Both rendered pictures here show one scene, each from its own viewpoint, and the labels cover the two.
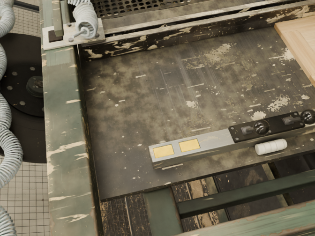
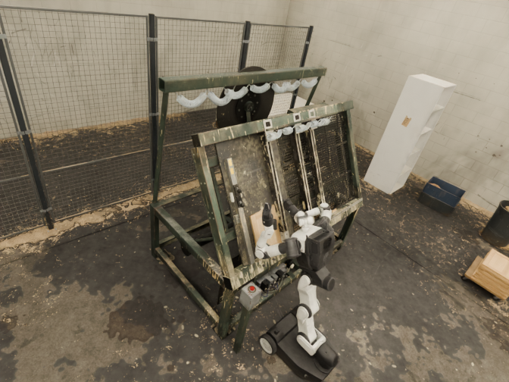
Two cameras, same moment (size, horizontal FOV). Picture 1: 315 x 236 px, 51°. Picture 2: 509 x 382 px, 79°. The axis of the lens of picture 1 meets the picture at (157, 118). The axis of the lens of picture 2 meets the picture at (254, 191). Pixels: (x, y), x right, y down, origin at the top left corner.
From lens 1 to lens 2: 1.71 m
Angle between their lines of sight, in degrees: 9
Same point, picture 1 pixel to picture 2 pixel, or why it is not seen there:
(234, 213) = (173, 208)
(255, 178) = (196, 219)
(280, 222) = (212, 195)
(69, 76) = (253, 130)
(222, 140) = (233, 181)
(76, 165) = (226, 136)
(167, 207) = (212, 164)
